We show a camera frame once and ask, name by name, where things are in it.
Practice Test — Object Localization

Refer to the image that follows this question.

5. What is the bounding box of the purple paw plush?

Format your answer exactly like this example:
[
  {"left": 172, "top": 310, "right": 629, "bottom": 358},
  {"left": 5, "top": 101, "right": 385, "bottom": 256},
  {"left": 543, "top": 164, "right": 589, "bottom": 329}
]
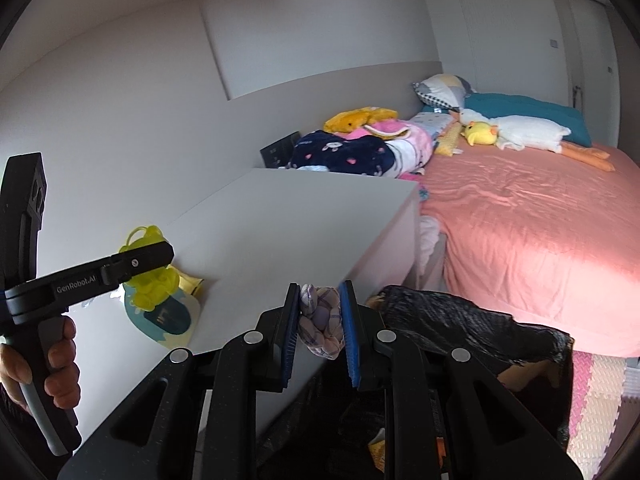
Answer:
[{"left": 298, "top": 284, "right": 345, "bottom": 361}]

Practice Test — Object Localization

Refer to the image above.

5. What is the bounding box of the yellow green plastic toy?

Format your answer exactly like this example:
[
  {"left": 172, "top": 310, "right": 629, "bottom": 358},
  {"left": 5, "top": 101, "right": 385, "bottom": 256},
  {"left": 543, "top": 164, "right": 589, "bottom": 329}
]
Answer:
[{"left": 119, "top": 226, "right": 179, "bottom": 312}]

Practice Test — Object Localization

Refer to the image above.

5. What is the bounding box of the teal dinosaur tape dispenser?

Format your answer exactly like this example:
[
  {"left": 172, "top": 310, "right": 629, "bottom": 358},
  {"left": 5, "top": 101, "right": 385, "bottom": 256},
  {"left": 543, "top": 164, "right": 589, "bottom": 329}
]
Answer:
[{"left": 124, "top": 285, "right": 202, "bottom": 350}]

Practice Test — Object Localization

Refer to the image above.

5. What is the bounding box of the black trash bag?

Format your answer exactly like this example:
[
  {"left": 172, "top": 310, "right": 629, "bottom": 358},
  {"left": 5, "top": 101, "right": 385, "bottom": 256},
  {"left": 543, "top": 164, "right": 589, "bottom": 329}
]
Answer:
[{"left": 259, "top": 284, "right": 576, "bottom": 480}]

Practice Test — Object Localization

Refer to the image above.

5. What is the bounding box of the left hand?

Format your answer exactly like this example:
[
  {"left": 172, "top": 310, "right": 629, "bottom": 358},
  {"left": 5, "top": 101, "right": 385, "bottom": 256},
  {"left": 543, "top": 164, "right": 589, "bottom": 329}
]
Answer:
[{"left": 1, "top": 316, "right": 80, "bottom": 412}]

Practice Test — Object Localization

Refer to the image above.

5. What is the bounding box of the yellow blue pouch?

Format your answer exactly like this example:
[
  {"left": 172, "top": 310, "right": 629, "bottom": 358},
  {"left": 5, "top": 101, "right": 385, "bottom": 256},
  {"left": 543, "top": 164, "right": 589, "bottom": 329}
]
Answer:
[{"left": 178, "top": 271, "right": 204, "bottom": 297}]

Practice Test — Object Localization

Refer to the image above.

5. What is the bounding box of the navy patterned blanket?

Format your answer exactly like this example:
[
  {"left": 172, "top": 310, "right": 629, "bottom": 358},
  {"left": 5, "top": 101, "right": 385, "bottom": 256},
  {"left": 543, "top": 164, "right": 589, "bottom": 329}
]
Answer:
[{"left": 288, "top": 130, "right": 396, "bottom": 177}]

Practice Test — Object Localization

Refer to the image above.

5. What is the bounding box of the pink folded blanket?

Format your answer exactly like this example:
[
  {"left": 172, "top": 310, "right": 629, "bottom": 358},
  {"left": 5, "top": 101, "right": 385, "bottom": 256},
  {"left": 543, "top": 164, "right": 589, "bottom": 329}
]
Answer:
[{"left": 345, "top": 119, "right": 433, "bottom": 178}]

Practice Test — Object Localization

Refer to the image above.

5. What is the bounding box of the yellow plush toy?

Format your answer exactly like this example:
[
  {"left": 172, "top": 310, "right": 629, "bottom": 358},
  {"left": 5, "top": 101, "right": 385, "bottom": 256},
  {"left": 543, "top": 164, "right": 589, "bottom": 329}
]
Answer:
[{"left": 323, "top": 106, "right": 398, "bottom": 134}]

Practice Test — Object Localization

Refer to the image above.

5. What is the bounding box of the pink bed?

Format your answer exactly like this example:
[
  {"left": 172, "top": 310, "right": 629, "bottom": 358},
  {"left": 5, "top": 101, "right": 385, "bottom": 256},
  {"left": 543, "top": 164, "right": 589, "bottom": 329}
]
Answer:
[{"left": 421, "top": 146, "right": 639, "bottom": 358}]

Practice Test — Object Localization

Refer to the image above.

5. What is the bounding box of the yellow duck plush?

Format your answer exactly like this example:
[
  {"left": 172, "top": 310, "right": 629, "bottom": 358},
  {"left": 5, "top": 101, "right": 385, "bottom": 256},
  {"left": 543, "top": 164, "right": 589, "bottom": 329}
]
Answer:
[{"left": 462, "top": 122, "right": 498, "bottom": 146}]

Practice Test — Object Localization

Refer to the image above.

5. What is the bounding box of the white goose plush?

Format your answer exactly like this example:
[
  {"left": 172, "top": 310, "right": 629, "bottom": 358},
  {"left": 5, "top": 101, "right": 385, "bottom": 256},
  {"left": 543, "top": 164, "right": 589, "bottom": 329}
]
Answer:
[{"left": 458, "top": 108, "right": 615, "bottom": 172}]

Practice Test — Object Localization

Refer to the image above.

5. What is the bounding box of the checkered pillow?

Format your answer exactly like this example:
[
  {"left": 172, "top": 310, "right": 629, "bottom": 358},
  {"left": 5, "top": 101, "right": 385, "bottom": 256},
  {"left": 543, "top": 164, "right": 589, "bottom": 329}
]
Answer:
[{"left": 412, "top": 74, "right": 475, "bottom": 112}]

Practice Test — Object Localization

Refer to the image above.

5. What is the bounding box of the teal pillow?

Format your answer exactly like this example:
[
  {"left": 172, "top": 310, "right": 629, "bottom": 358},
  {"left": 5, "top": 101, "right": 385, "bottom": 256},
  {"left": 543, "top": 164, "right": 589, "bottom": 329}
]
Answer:
[{"left": 464, "top": 92, "right": 592, "bottom": 148}]

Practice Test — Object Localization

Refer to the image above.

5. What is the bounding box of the door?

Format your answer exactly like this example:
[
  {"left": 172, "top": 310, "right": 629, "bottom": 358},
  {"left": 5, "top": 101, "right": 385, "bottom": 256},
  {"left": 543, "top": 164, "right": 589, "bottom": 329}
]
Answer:
[{"left": 554, "top": 0, "right": 620, "bottom": 146}]

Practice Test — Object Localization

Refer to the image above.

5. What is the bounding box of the black wall socket panel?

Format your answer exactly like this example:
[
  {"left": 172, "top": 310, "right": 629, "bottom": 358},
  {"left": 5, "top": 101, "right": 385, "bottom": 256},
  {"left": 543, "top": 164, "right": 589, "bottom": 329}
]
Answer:
[{"left": 260, "top": 131, "right": 302, "bottom": 169}]

